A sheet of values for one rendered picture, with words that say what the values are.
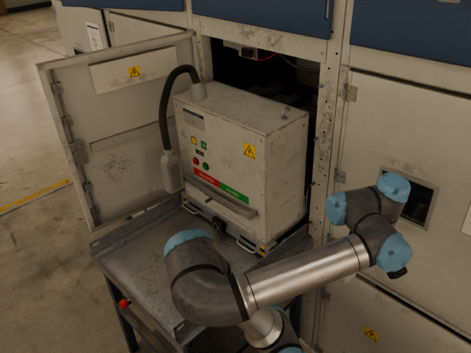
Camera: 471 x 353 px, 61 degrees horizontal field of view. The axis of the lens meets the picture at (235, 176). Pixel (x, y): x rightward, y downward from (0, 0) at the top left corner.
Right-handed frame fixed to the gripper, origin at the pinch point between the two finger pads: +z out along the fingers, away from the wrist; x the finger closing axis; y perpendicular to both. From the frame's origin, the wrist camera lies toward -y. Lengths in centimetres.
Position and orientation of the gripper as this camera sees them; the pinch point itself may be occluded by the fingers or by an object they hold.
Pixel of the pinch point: (364, 274)
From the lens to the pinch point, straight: 123.6
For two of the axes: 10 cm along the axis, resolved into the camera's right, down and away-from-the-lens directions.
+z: -0.2, 7.4, 6.8
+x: -8.9, 3.0, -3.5
